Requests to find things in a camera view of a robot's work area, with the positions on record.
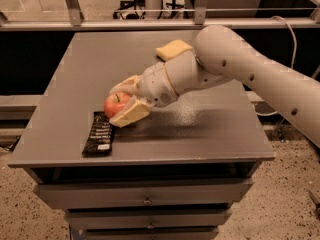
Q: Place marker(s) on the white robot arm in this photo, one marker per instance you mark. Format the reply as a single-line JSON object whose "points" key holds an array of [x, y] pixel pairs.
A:
{"points": [[217, 56]]}

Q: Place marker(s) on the grey drawer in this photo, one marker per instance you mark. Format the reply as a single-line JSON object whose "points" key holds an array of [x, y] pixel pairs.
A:
{"points": [[154, 234], [148, 219], [141, 194]]}

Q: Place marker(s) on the yellow sponge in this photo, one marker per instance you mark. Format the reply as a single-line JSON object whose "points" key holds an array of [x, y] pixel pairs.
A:
{"points": [[172, 49]]}

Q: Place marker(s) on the grey metal railing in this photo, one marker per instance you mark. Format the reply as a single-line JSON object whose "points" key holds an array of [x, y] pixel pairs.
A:
{"points": [[97, 15]]}

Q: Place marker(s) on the middle grey drawer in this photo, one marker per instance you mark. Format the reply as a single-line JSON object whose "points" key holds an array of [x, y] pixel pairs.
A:
{"points": [[148, 219]]}

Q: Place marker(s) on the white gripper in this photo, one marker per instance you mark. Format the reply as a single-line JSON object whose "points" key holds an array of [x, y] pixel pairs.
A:
{"points": [[154, 81]]}

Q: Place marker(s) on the bottom grey drawer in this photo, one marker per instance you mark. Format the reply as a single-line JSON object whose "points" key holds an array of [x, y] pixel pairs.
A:
{"points": [[154, 234]]}

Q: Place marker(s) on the red apple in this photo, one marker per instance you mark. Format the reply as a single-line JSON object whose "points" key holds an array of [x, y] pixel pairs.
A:
{"points": [[115, 102]]}

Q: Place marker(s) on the black office chair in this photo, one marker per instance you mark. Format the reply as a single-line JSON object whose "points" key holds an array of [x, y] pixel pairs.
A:
{"points": [[130, 10]]}

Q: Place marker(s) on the top grey drawer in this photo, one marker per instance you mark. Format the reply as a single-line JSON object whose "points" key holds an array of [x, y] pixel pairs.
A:
{"points": [[141, 194]]}

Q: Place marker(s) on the black rxbar chocolate wrapper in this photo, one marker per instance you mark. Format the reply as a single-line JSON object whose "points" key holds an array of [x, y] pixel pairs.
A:
{"points": [[99, 141]]}

